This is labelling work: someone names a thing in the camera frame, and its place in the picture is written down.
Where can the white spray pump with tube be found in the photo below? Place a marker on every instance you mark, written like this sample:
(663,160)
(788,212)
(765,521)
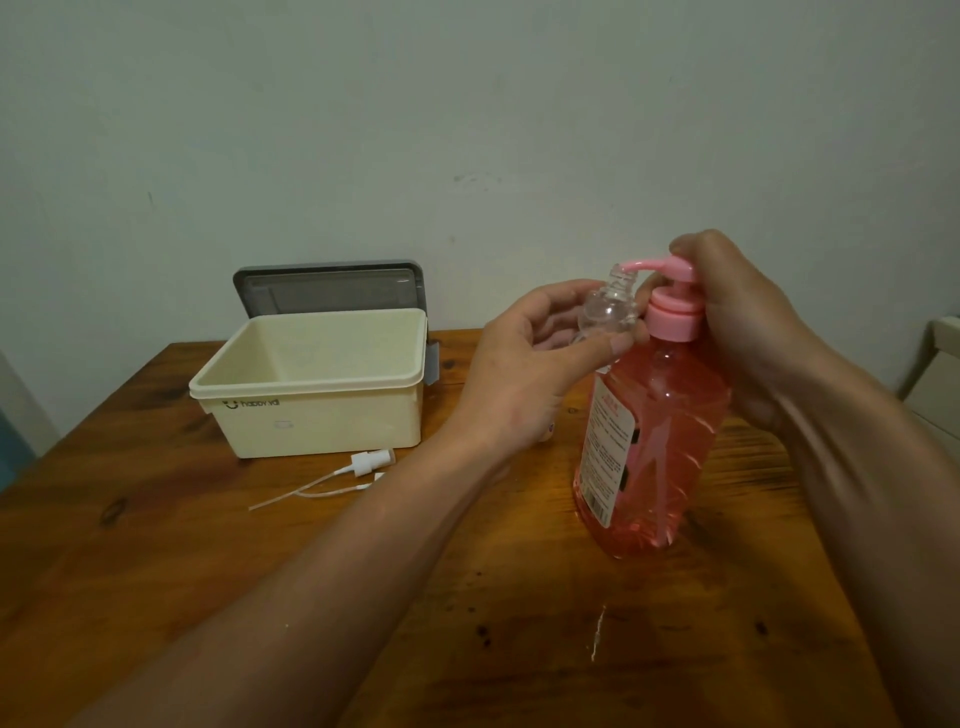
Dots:
(337,476)

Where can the grey transparent box lid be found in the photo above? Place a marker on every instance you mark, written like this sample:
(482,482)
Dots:
(330,289)

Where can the person's left hand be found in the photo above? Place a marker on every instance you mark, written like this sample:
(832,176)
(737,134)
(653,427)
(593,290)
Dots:
(517,375)

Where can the person's right fingers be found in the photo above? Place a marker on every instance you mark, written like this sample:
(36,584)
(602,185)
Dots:
(694,251)

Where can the blue object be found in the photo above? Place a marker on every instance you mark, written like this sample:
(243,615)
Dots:
(13,450)

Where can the person's right forearm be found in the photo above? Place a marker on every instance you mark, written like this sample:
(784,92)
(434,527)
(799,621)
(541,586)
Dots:
(877,487)

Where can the person's right hand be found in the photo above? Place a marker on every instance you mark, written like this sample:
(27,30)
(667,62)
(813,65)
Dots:
(742,337)

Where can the person's left forearm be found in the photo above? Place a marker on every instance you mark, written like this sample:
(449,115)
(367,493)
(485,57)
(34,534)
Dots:
(300,600)

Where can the pink pump soap bottle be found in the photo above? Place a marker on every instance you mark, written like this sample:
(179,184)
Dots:
(645,427)

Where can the person's left thumb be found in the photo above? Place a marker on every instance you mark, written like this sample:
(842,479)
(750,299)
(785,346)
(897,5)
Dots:
(600,352)

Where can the white furniture piece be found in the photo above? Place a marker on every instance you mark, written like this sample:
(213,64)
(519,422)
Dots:
(937,382)

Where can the cream plastic storage box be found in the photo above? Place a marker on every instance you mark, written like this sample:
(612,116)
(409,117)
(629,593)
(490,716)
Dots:
(315,382)

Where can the small clear plastic bottle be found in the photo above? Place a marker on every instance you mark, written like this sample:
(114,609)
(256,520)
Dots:
(609,310)

